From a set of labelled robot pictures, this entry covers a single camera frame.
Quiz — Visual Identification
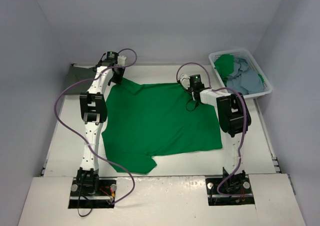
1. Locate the grey t shirt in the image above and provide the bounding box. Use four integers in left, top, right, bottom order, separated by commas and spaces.
63, 66, 96, 95

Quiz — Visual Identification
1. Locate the green t shirt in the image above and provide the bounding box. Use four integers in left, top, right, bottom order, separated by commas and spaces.
101, 79, 223, 174
214, 54, 234, 80

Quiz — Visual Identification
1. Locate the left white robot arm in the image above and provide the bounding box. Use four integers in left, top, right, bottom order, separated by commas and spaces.
76, 52, 119, 196

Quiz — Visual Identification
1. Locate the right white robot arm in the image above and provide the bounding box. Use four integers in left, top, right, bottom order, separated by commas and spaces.
178, 74, 251, 197

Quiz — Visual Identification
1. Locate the white laundry basket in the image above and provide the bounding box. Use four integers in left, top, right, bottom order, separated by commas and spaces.
208, 49, 272, 99

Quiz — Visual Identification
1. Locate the light blue t shirt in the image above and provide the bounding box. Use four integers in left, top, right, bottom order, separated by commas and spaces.
225, 57, 264, 95

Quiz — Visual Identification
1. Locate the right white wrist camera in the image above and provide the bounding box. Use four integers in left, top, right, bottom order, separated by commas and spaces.
177, 73, 191, 90

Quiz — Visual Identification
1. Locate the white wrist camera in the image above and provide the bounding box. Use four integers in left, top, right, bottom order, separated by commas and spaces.
117, 56, 127, 67
177, 73, 191, 90

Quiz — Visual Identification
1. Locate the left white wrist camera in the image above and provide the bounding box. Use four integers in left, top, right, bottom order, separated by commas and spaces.
117, 56, 127, 67

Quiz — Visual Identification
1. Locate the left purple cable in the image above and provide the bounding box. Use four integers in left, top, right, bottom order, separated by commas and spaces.
53, 48, 138, 206

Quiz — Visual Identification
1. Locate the purple cable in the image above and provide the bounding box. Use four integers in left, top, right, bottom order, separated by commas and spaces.
53, 48, 138, 206
176, 62, 250, 195

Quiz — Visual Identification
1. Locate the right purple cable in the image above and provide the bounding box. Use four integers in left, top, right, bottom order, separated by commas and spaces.
176, 62, 250, 195

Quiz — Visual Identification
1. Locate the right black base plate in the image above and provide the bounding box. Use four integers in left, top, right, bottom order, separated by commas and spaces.
205, 176, 255, 206

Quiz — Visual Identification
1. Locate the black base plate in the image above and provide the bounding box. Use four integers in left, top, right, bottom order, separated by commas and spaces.
205, 176, 255, 206
68, 178, 117, 209

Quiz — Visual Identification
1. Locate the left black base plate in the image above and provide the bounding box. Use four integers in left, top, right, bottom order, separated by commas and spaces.
68, 178, 117, 209

